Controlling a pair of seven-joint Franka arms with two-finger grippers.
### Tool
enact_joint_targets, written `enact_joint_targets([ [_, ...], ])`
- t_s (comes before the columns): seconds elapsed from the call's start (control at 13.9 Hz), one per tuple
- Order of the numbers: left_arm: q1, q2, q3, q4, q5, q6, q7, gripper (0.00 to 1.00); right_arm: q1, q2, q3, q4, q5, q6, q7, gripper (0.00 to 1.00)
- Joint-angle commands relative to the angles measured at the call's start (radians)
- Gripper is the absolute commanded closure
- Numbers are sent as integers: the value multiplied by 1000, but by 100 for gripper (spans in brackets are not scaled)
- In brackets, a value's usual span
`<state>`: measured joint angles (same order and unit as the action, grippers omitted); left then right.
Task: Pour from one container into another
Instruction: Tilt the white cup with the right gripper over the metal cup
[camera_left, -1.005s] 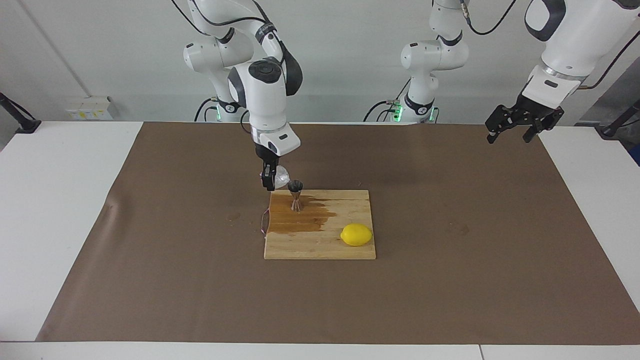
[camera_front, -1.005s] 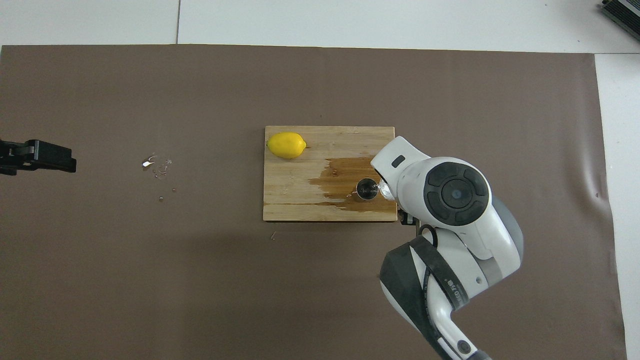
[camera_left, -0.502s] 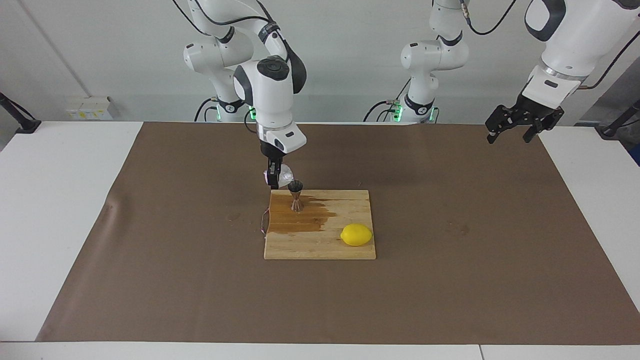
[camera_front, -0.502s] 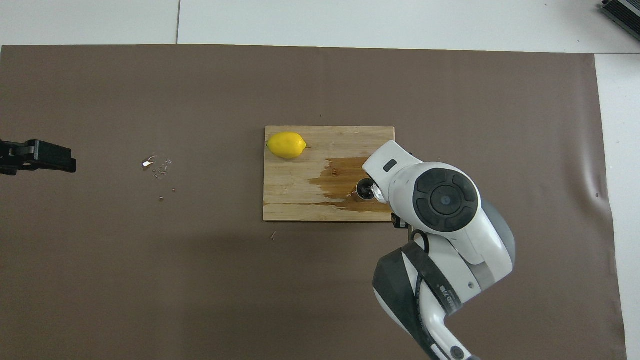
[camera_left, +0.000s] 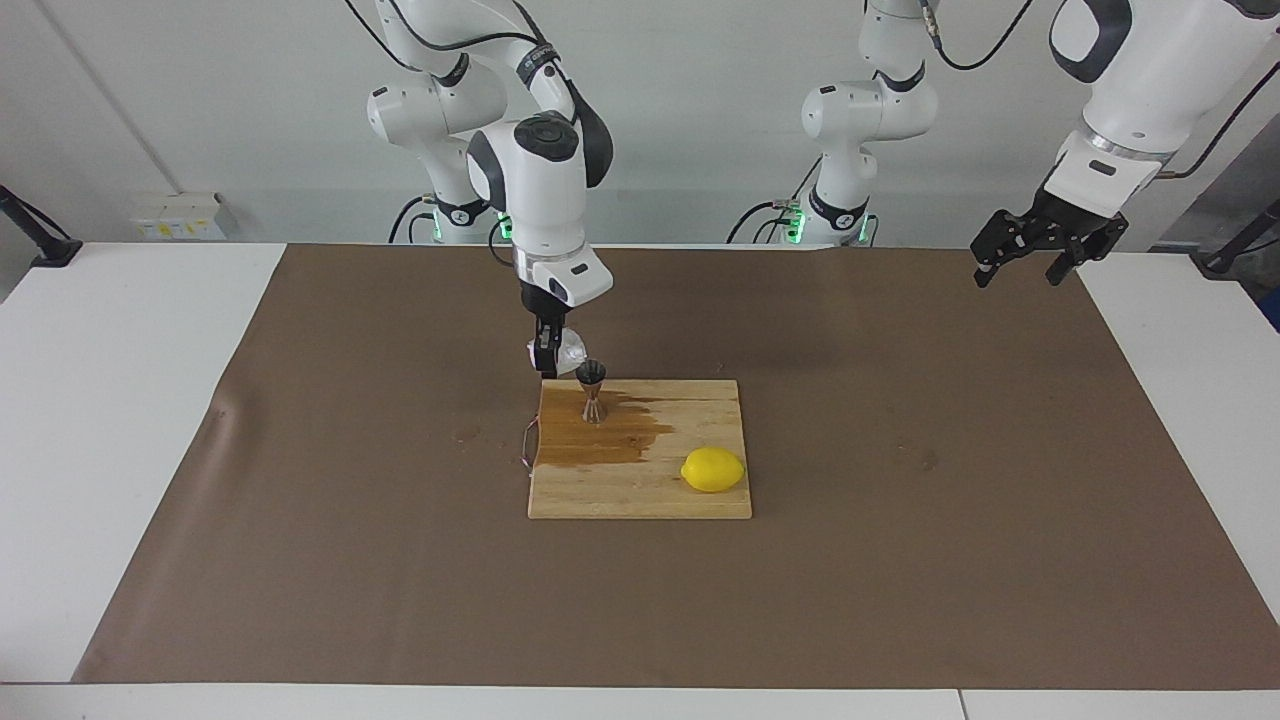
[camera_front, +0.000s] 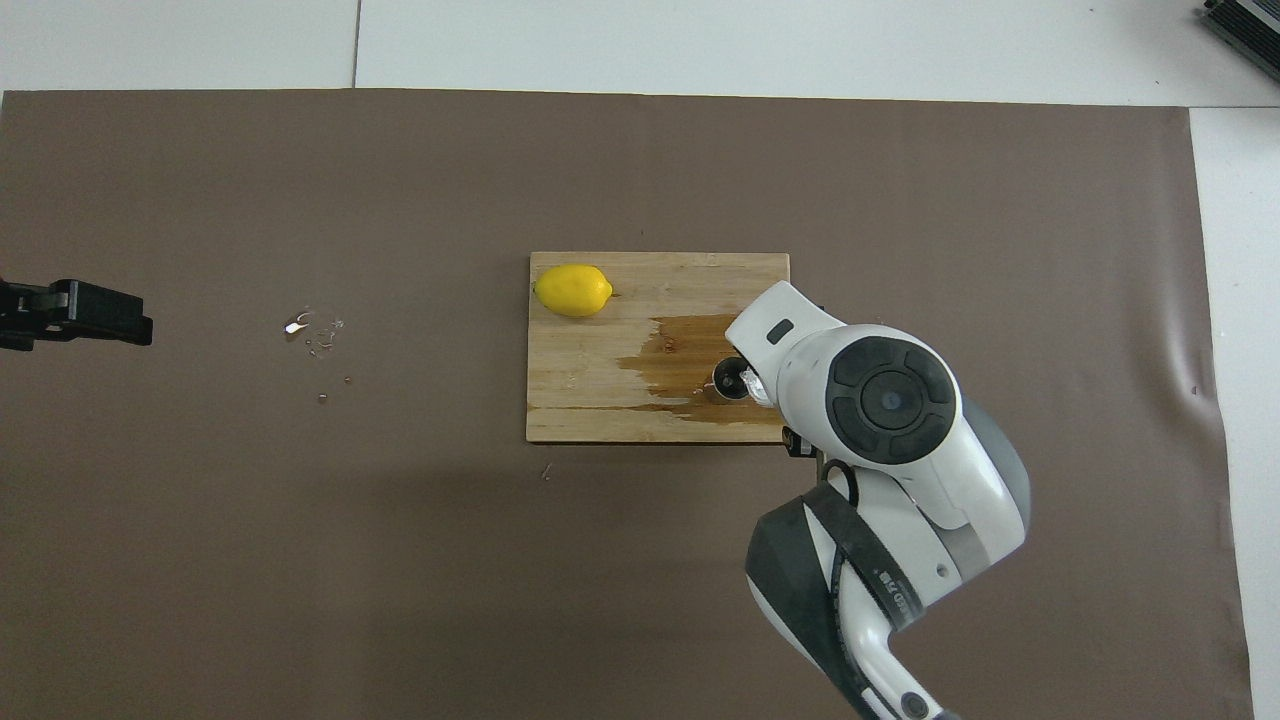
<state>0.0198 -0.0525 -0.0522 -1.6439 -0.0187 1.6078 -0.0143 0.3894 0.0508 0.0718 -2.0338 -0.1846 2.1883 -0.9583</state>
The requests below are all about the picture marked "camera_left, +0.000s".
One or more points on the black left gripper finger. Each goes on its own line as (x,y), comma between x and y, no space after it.
(1092,250)
(1000,238)

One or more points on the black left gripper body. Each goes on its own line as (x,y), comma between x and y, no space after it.
(1075,225)

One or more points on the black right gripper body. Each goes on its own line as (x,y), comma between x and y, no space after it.
(542,305)

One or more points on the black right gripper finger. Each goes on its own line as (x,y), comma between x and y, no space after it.
(548,350)

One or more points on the small clear plastic cup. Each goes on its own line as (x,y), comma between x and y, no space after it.
(572,350)

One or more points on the steel double jigger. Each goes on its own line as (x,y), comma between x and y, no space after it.
(590,375)

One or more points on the wooden cutting board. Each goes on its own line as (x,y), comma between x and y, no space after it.
(640,490)

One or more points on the blue object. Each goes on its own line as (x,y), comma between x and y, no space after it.
(1274,312)

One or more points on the yellow lemon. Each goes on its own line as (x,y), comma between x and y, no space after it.
(712,470)

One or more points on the brown paper table mat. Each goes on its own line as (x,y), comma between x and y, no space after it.
(300,560)

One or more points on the black clamp mount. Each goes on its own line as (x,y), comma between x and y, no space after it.
(55,250)
(1215,265)

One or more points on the white wall outlet box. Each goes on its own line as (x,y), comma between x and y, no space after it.
(180,225)

